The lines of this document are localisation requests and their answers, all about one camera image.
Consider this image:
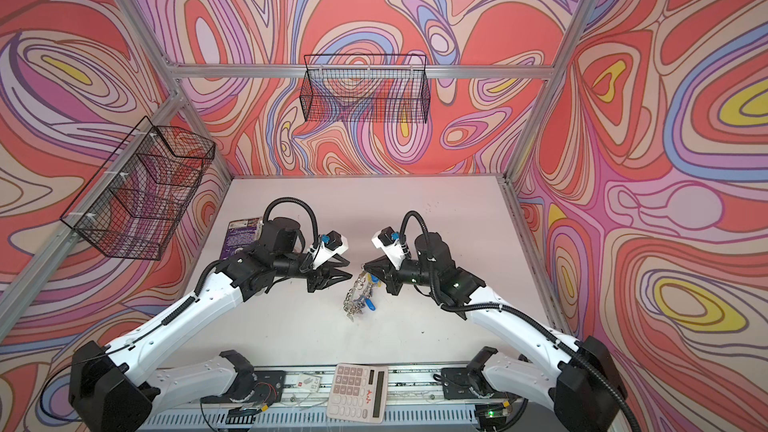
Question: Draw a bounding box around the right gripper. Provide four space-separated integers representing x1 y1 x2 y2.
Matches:
365 255 440 296

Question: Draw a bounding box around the round keyring disc with keys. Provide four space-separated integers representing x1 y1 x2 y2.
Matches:
343 271 380 322

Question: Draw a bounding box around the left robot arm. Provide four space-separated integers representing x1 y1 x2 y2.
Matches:
67 197 351 431

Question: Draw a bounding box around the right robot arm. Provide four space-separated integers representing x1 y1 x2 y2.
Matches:
363 210 642 431

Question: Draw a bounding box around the purple book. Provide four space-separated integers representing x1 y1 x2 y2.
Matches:
219 217 263 260

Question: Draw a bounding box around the small white label card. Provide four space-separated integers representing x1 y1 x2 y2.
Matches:
296 374 322 393

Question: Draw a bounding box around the white pink calculator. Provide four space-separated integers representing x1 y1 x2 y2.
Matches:
326 363 389 424

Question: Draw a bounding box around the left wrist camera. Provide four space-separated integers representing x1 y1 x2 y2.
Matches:
312 230 349 270

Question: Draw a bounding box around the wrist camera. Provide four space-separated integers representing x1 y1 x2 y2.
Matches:
312 230 349 270
371 227 410 270

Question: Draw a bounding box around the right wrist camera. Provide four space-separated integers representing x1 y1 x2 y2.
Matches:
371 227 410 270

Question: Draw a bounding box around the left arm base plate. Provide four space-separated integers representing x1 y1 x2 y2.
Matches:
200 370 287 405

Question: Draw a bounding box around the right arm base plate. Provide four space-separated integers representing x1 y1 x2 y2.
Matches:
433 367 518 402

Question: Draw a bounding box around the back wire basket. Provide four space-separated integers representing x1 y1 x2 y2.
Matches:
299 53 431 124

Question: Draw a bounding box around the wire basket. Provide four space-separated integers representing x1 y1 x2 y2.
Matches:
59 117 216 261
299 53 431 124

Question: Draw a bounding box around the left wire basket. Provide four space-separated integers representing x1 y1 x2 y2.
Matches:
59 117 216 261

